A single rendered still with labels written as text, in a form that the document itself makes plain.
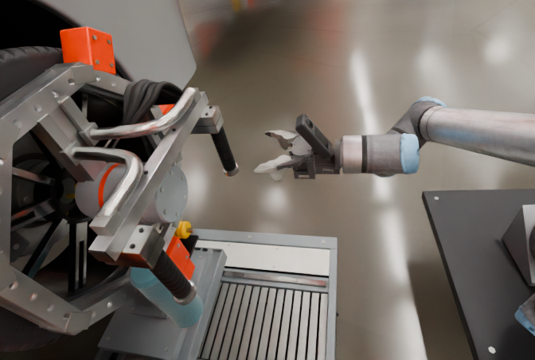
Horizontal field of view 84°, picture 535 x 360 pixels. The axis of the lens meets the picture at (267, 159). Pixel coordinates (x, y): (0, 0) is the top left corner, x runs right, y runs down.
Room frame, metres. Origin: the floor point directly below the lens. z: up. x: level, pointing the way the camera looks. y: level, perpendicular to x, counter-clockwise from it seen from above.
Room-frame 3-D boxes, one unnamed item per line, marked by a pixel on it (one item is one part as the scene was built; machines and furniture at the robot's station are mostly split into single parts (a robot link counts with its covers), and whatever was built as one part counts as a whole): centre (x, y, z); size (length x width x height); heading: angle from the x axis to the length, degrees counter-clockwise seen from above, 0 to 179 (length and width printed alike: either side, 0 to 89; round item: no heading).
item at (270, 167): (0.51, -0.01, 0.80); 0.09 x 0.03 x 0.06; 104
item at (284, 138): (0.62, -0.05, 0.80); 0.09 x 0.03 x 0.06; 36
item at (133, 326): (0.59, 0.54, 0.32); 0.40 x 0.30 x 0.28; 160
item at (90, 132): (0.58, 0.23, 1.03); 0.19 x 0.18 x 0.11; 70
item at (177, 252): (0.55, 0.42, 0.48); 0.16 x 0.12 x 0.17; 70
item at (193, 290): (0.29, 0.22, 0.83); 0.04 x 0.04 x 0.16
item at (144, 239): (0.30, 0.25, 0.93); 0.09 x 0.05 x 0.05; 70
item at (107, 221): (0.40, 0.30, 1.03); 0.19 x 0.18 x 0.11; 70
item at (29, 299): (0.53, 0.38, 0.85); 0.54 x 0.07 x 0.54; 160
